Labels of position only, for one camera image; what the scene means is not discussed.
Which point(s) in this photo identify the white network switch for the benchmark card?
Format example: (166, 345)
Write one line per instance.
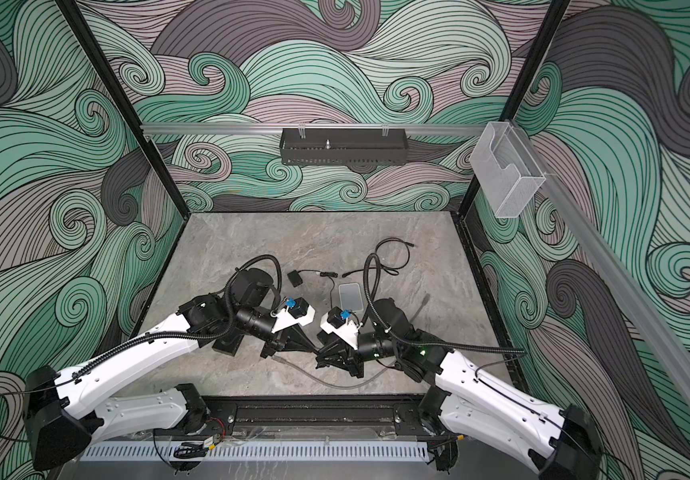
(351, 297)

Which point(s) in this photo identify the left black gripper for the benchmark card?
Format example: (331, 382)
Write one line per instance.
(282, 341)

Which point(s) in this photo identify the black wall tray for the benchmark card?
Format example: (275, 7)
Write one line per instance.
(361, 148)

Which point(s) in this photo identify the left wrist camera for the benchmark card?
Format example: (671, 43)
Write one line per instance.
(294, 311)

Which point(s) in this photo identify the black network switch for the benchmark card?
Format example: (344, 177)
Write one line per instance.
(229, 344)

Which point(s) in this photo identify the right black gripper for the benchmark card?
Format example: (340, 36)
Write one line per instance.
(348, 353)

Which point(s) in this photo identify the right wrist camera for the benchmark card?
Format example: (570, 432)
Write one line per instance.
(343, 324)

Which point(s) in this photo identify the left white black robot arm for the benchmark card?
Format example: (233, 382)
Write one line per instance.
(245, 303)

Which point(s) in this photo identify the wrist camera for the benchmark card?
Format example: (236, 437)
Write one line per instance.
(343, 324)
(294, 311)

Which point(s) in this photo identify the white slotted cable duct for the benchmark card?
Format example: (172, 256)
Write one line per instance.
(305, 451)

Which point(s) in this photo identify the aluminium wall rail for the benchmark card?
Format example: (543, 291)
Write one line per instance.
(236, 128)

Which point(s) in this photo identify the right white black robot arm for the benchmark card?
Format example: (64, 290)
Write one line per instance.
(463, 399)

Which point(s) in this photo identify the clear plastic wall holder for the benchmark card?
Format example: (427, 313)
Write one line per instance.
(506, 165)

